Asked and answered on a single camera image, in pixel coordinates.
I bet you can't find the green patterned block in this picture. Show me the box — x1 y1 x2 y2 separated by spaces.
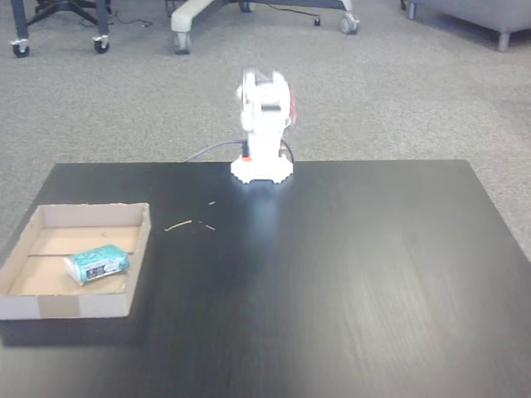
63 243 131 287

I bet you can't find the shallow cardboard box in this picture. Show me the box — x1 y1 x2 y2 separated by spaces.
0 201 152 321

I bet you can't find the beige chair base with casters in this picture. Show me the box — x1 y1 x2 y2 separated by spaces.
170 0 361 56

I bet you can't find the black office chair base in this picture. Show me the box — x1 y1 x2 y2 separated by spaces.
27 0 112 26

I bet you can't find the grey sofa with metal legs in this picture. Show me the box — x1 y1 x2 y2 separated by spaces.
399 0 531 52

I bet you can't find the grey power cable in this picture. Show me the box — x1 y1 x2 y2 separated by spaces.
184 139 246 163

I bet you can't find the black floor cable with plug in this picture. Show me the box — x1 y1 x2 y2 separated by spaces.
265 2 323 27

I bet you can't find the black frame leg with caster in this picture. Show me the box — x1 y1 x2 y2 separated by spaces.
9 0 32 59
92 0 111 55

